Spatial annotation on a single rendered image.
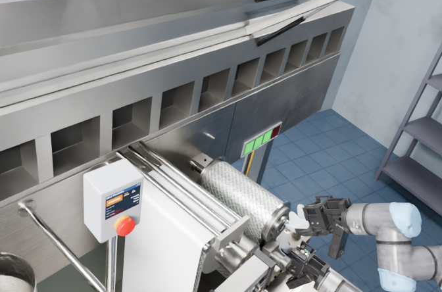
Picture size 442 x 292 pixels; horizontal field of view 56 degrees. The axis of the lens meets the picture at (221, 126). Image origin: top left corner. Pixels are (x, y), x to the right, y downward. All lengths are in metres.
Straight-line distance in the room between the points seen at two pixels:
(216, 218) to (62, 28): 0.66
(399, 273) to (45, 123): 0.81
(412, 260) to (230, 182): 0.52
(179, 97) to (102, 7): 0.87
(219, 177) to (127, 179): 0.67
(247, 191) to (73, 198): 0.48
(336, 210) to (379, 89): 3.19
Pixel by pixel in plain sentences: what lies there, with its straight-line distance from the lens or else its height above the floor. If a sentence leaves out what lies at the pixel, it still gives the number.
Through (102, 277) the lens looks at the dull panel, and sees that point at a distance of 1.39.
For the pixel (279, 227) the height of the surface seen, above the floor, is 1.26.
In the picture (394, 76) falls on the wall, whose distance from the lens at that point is 4.12.
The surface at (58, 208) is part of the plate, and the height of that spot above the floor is 1.36.
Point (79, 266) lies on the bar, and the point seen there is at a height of 1.42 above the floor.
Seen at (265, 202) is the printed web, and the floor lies 1.31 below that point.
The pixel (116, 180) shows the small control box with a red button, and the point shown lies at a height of 1.71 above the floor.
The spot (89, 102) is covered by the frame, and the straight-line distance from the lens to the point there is 0.93.
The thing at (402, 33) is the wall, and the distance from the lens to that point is 4.04.
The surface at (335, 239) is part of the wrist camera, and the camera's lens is 1.13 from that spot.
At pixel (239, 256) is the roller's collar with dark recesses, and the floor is 1.37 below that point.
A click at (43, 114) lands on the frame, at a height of 1.63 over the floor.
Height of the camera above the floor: 2.11
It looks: 34 degrees down
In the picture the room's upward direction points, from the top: 12 degrees clockwise
